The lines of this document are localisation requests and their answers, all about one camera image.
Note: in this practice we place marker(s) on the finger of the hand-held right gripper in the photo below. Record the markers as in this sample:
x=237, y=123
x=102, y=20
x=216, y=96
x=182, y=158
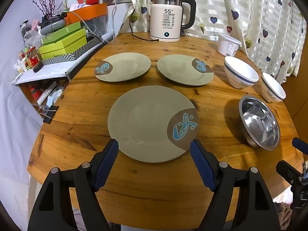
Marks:
x=300, y=145
x=298, y=180

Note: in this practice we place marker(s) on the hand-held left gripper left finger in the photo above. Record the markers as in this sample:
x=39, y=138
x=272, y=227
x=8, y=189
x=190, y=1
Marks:
x=105, y=166

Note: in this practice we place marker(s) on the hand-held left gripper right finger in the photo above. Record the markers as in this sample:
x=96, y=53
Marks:
x=203, y=166

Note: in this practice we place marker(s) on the stainless steel bowl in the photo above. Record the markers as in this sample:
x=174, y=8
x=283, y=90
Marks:
x=259, y=122

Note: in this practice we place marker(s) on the grey-green plate fish print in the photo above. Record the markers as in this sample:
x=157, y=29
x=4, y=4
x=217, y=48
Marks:
x=178, y=68
x=144, y=125
x=127, y=65

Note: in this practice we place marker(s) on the white bowl blue stripe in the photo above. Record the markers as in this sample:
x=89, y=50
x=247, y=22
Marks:
x=272, y=86
x=240, y=67
x=240, y=84

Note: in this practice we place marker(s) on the black binder clip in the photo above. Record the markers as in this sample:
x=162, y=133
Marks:
x=49, y=115

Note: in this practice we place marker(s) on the small red figurine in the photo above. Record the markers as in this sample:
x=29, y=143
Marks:
x=36, y=92

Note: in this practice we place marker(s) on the white marble board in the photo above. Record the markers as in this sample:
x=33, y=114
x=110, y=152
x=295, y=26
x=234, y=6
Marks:
x=48, y=73

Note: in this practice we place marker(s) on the black white zigzag box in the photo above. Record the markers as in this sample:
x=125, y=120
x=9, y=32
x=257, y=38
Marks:
x=65, y=57

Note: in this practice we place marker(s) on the white plastic tub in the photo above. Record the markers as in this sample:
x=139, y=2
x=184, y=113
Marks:
x=228, y=44

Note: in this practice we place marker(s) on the lime green box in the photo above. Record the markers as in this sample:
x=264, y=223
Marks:
x=67, y=45

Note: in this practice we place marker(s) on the red figurine jar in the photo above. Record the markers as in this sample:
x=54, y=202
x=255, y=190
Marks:
x=33, y=59

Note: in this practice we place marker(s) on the dark green box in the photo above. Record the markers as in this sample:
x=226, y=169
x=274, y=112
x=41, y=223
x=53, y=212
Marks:
x=65, y=32

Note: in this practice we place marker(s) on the clear plastic box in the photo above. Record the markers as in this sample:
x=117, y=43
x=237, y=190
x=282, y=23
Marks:
x=96, y=26

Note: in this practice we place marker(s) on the grey oval device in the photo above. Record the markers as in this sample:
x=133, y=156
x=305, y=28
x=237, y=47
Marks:
x=53, y=27

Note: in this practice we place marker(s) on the cream electric kettle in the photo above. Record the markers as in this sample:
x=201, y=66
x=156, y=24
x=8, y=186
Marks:
x=166, y=19

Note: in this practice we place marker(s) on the heart-print curtain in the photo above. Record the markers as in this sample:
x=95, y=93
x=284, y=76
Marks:
x=240, y=4

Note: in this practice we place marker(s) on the glass jar dark lid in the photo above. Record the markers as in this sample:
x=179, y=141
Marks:
x=25, y=31

